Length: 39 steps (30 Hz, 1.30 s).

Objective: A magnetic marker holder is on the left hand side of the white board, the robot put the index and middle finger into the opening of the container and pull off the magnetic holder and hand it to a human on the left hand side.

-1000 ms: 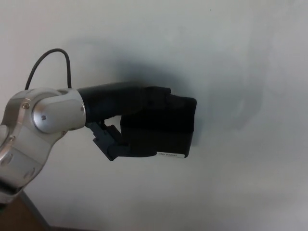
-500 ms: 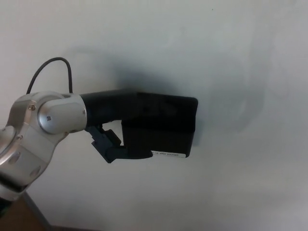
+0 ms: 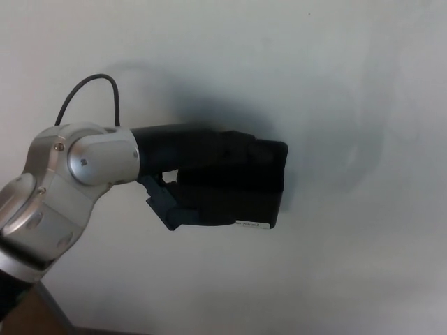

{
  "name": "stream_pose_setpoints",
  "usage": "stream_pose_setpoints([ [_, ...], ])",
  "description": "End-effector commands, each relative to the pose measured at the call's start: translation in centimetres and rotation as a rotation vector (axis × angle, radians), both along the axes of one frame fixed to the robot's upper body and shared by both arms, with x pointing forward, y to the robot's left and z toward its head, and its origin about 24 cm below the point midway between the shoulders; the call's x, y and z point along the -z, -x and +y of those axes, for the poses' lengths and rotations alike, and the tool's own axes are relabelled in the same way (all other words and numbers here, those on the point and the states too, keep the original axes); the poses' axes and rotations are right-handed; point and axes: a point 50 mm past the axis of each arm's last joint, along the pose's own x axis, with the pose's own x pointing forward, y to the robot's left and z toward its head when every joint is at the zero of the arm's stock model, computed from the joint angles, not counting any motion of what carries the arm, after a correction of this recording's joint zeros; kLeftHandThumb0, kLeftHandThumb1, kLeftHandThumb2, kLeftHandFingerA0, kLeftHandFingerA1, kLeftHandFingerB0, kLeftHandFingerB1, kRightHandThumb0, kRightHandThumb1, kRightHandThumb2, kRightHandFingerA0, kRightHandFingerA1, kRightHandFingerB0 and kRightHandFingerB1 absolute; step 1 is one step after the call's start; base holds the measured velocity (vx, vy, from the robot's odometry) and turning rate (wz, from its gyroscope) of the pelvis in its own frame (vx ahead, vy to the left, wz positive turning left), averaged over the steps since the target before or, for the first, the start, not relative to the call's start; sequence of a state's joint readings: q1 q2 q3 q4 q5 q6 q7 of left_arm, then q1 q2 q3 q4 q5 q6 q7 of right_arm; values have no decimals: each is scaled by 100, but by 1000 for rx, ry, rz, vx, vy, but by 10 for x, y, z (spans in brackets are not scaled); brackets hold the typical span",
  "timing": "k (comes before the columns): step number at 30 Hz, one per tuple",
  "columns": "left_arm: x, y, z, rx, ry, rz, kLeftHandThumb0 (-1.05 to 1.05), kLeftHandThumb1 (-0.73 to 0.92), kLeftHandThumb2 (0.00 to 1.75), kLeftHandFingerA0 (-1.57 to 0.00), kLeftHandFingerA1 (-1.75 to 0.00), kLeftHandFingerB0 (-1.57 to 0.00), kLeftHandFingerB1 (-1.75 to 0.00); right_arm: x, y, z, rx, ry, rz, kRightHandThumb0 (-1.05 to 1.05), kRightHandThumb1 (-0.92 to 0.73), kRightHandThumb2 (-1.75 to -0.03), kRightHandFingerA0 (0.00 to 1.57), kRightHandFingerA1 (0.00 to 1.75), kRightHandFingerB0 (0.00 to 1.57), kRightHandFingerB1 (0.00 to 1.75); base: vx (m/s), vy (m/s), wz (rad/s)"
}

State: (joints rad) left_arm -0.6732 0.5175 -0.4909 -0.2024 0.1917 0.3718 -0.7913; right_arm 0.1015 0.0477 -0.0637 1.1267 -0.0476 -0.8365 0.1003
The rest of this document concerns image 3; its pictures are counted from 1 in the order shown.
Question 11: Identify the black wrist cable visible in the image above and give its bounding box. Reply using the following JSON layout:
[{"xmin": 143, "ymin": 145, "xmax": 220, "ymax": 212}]
[{"xmin": 54, "ymin": 73, "xmax": 121, "ymax": 127}]

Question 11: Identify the black magnetic marker holder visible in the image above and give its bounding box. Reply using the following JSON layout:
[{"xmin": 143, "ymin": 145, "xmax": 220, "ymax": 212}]
[{"xmin": 176, "ymin": 138, "xmax": 289, "ymax": 231}]

